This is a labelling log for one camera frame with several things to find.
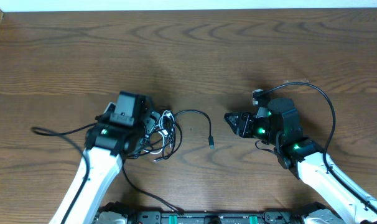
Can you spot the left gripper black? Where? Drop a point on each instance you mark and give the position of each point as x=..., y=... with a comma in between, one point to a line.
x=149, y=116

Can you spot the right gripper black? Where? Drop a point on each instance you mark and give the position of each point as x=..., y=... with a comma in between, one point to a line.
x=246, y=125

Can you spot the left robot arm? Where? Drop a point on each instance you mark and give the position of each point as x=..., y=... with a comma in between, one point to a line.
x=118, y=133

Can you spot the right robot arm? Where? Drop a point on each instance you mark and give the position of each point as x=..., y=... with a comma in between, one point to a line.
x=277, y=123

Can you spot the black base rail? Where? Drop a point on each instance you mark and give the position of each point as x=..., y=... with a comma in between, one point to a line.
x=117, y=212

